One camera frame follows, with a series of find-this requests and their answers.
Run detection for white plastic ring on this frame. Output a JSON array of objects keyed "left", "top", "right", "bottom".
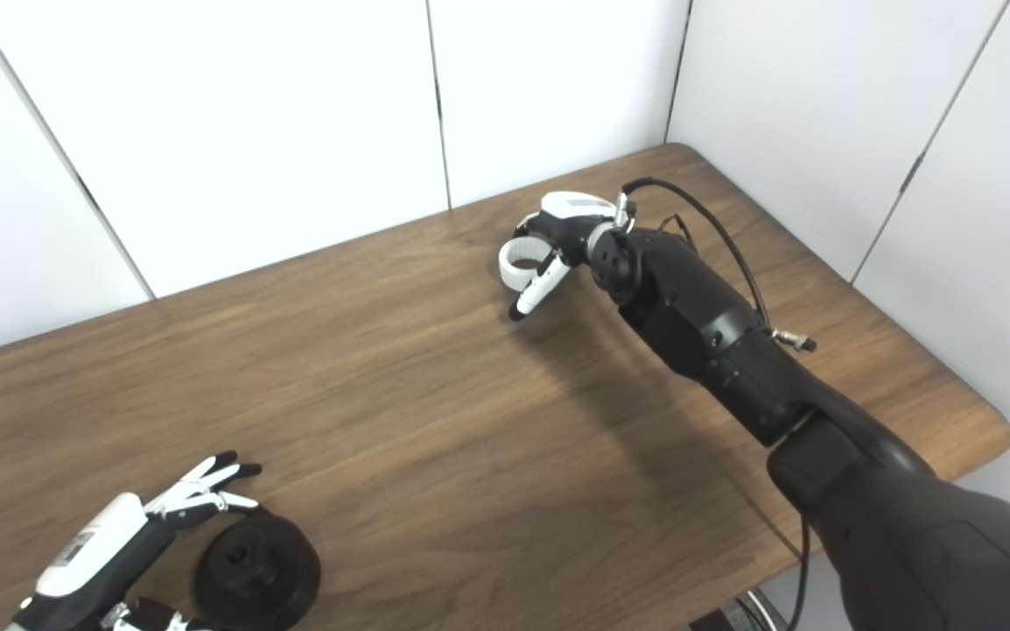
[{"left": 498, "top": 235, "right": 558, "bottom": 293}]

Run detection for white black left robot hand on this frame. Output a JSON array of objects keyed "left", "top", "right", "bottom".
[{"left": 5, "top": 451, "right": 262, "bottom": 631}]

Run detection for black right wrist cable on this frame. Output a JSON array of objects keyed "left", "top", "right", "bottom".
[{"left": 615, "top": 177, "right": 819, "bottom": 353}]

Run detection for black hanging cable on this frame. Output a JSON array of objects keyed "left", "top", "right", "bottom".
[{"left": 787, "top": 517, "right": 813, "bottom": 631}]

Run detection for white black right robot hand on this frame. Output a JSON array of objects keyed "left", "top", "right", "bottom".
[{"left": 509, "top": 191, "right": 622, "bottom": 322}]

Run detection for round black plastic part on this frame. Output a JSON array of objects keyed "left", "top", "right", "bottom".
[{"left": 194, "top": 513, "right": 322, "bottom": 631}]

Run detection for thin right wrist wires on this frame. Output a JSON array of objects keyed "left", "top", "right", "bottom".
[{"left": 656, "top": 212, "right": 699, "bottom": 255}]

